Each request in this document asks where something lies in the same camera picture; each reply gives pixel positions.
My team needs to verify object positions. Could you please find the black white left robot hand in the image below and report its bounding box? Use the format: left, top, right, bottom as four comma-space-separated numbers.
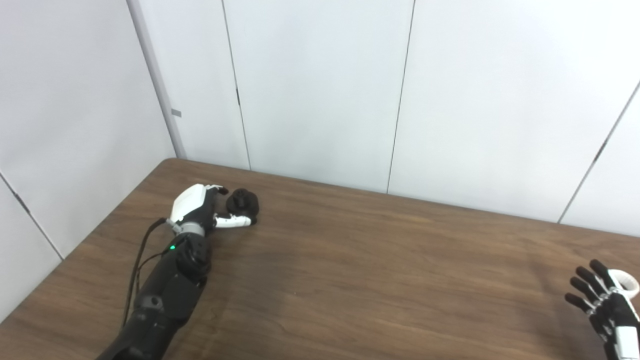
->
167, 183, 257, 236

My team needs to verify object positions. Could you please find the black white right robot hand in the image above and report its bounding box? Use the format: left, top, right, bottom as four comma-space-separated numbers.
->
565, 259, 640, 360

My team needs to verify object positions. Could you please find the white toothed ring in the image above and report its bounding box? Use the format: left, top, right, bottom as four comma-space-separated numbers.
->
611, 269, 640, 301

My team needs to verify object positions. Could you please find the round black part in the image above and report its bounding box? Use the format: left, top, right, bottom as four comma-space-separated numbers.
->
226, 188, 260, 226

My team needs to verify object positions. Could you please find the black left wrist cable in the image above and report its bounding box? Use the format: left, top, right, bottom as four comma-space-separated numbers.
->
121, 217, 173, 328

